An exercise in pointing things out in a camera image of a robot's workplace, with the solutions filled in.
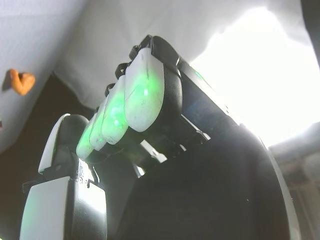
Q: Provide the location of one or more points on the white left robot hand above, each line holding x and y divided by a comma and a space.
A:
200, 187

